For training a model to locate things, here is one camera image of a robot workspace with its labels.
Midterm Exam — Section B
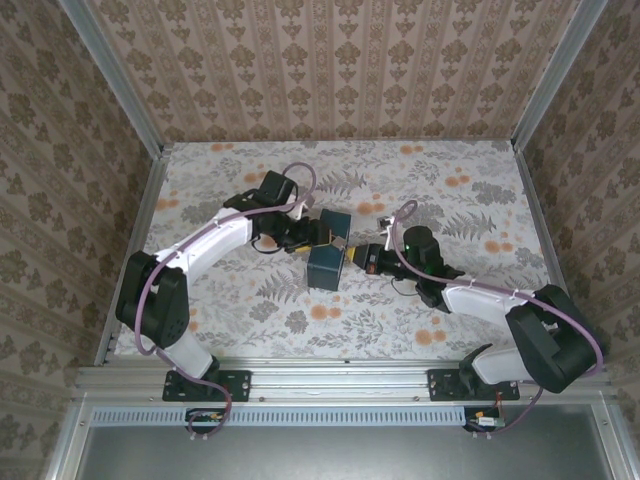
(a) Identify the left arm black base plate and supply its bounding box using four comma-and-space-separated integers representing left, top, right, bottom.
162, 368, 251, 403

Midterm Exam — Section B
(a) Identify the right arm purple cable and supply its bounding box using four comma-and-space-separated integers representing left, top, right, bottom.
389, 199, 606, 441

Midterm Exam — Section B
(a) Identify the grey slotted cable duct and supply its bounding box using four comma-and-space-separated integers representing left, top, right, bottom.
92, 406, 469, 427

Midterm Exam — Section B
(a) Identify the floral table cover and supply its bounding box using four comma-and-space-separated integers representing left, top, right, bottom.
113, 139, 577, 362

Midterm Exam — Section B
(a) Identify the starry night print tin box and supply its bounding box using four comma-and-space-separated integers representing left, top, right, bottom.
305, 208, 353, 292

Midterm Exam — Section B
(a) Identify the grey metal sheet panel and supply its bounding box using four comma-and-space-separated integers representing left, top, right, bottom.
79, 424, 611, 480

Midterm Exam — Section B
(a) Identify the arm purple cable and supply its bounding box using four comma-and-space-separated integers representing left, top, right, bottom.
389, 199, 606, 441
133, 162, 319, 444

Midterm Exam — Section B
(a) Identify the aluminium frame post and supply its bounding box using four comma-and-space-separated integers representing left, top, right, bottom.
510, 0, 614, 151
57, 0, 167, 157

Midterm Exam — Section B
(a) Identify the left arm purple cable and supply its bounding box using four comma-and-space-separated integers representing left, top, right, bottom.
133, 162, 319, 444

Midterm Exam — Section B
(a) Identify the wide aluminium frame rail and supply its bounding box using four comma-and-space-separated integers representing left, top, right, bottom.
73, 360, 617, 404

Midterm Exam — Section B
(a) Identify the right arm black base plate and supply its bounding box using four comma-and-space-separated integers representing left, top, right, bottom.
428, 368, 521, 402

